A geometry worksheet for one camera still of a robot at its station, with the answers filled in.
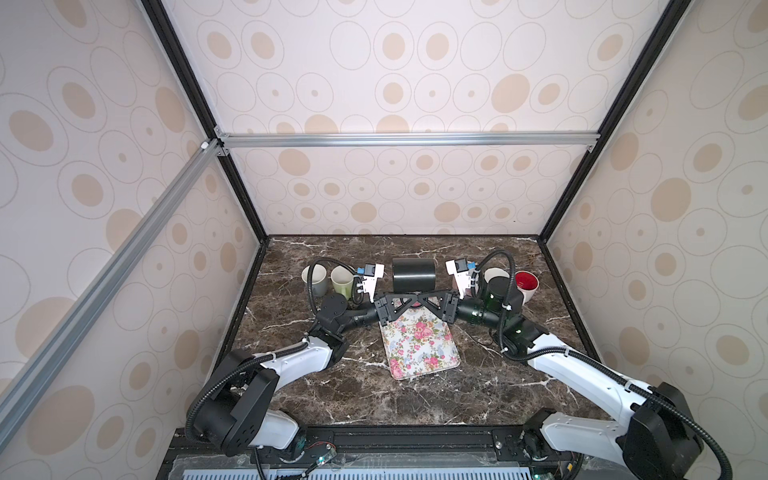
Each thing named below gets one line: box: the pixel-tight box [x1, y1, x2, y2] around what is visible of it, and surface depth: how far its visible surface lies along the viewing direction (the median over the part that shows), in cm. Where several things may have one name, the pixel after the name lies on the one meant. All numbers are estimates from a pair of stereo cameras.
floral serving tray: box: [379, 306, 461, 380], surface depth 91 cm
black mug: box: [392, 258, 436, 293], surface depth 68 cm
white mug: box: [514, 270, 540, 306], surface depth 100 cm
